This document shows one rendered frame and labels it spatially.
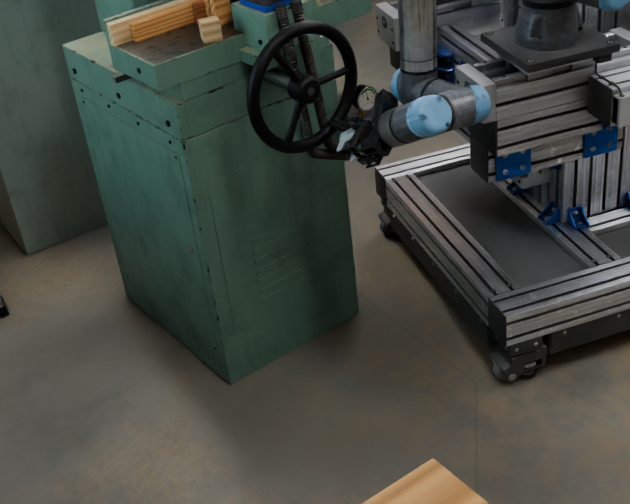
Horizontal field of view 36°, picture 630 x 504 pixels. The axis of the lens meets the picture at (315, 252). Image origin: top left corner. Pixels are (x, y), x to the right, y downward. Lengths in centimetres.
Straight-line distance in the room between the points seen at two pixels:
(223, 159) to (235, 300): 38
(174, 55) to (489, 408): 112
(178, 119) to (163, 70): 12
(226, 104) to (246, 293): 51
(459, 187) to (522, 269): 46
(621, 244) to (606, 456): 60
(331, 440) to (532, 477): 48
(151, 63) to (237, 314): 70
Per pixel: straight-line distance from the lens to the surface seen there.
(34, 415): 265
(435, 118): 183
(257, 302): 248
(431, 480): 153
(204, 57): 216
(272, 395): 252
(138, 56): 216
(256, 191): 234
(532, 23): 219
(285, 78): 213
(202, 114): 219
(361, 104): 238
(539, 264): 255
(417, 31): 195
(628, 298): 251
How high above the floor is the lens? 164
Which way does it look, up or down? 33 degrees down
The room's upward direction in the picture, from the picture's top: 7 degrees counter-clockwise
